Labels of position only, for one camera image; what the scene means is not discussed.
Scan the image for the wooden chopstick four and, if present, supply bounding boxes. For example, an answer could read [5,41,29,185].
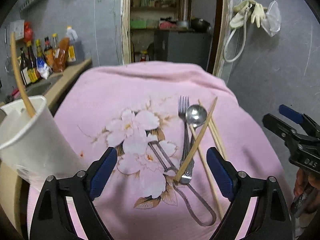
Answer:
[209,119,228,160]

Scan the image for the wooden chopstick two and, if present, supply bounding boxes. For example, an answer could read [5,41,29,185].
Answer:
[188,123,225,221]

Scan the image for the wooden chopstick three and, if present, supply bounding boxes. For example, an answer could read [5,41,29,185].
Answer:
[197,99,226,158]

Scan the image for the crossing wooden chopstick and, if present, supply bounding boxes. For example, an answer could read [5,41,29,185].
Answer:
[173,97,217,184]

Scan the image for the wooden chopstick one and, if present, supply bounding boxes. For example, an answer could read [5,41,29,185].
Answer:
[10,31,36,118]

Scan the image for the person's right hand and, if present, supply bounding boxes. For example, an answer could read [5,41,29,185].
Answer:
[293,168,320,214]

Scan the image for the white plastic utensil holder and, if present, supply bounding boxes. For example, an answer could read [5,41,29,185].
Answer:
[1,95,86,191]

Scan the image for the larger steel spoon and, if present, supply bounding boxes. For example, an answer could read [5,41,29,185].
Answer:
[183,104,208,184]

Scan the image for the clear plastic bag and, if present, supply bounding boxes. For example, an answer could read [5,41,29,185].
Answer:
[261,0,281,37]

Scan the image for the steel fork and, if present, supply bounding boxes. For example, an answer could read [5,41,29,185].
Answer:
[178,95,192,184]

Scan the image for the pink floral cloth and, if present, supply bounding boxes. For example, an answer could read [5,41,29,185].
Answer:
[54,62,292,239]

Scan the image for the dark grey cabinet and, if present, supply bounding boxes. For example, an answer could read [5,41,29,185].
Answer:
[153,30,212,69]

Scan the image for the white rubber gloves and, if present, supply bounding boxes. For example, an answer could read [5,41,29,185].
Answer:
[229,0,267,29]

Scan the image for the dark sauce bottle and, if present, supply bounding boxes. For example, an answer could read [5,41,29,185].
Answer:
[27,41,41,83]

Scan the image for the large oil bottle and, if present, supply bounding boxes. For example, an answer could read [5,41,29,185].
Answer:
[65,25,85,65]

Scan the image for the wooden storage shelf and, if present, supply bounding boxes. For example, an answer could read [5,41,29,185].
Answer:
[129,0,191,62]

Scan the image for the wooden door frame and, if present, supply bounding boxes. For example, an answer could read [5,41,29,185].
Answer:
[120,0,232,77]

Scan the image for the white hose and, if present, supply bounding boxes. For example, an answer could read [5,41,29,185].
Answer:
[222,7,249,63]

